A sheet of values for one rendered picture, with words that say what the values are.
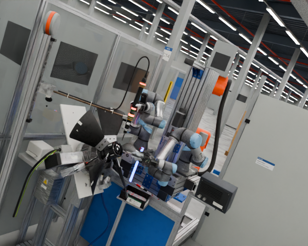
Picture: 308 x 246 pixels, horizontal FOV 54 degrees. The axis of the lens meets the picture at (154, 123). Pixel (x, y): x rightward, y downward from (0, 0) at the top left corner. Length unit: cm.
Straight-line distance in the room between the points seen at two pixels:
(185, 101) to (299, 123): 130
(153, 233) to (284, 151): 178
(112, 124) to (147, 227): 94
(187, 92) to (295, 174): 150
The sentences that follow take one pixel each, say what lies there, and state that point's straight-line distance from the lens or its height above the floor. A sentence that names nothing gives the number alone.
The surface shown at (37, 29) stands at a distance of 237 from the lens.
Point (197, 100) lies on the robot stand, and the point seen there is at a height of 170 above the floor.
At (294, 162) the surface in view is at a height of 142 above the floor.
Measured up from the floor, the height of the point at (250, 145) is 140.
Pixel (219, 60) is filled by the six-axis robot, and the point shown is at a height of 241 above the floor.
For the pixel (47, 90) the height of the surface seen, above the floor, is 144.
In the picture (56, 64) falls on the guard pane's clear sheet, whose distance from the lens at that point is 256.
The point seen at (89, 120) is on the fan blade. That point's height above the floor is 137.
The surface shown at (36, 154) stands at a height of 90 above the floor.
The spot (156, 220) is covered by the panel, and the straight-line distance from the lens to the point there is 262.
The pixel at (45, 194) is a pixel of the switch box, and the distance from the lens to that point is 245.
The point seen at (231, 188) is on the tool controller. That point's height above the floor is 124.
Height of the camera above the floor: 185
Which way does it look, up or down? 10 degrees down
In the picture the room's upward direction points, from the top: 21 degrees clockwise
